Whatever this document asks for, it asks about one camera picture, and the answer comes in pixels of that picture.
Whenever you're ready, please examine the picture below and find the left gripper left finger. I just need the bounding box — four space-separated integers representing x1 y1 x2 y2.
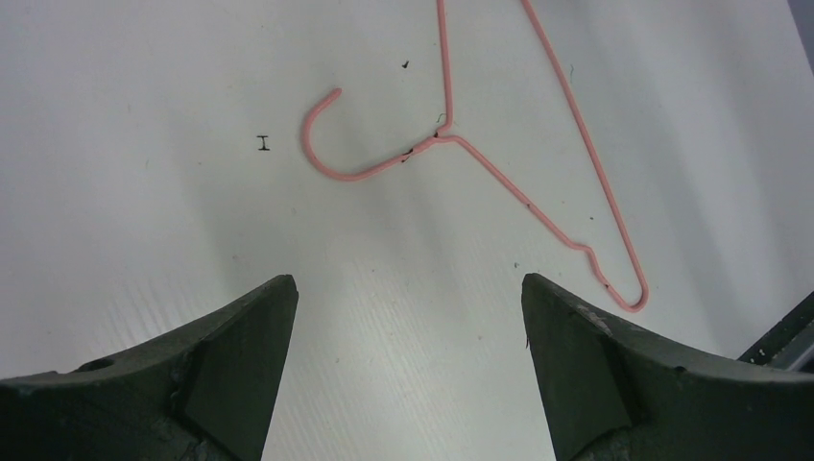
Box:
1 275 299 460

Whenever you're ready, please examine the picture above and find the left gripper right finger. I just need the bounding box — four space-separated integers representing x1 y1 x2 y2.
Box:
521 274 813 460

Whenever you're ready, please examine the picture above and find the pink wire hanger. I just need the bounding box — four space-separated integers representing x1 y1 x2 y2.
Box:
299 0 650 313

